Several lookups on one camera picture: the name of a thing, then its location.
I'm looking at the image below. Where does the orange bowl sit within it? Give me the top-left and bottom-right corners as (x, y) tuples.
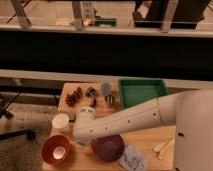
(41, 135), (71, 165)

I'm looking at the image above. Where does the dark small can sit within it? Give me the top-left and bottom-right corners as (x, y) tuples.
(85, 87), (97, 98)

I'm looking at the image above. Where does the grey crumpled cloth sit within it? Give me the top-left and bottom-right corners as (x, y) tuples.
(118, 144), (147, 171)

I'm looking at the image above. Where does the cream short stick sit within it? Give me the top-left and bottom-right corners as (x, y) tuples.
(153, 142), (167, 153)

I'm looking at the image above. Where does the white paper cup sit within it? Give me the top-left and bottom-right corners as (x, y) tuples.
(52, 113), (69, 129)

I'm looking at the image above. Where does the yellow wooden stick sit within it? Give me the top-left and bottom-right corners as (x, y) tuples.
(158, 139), (175, 160)

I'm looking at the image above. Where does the purple bowl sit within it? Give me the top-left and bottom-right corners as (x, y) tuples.
(92, 135), (125, 162)

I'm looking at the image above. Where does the green plastic tray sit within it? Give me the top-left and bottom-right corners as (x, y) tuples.
(118, 79), (168, 109)

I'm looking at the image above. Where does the black chair base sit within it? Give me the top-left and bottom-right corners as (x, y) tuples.
(0, 94), (36, 140)

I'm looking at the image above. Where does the brown pine cone cluster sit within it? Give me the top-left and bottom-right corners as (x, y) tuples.
(65, 87), (82, 107)

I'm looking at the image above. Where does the small metal cup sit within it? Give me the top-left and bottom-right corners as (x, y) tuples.
(105, 95), (115, 106)

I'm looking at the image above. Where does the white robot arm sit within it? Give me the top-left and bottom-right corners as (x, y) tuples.
(73, 89), (213, 171)

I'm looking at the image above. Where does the grey small block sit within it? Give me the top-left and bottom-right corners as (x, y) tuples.
(68, 113), (76, 122)

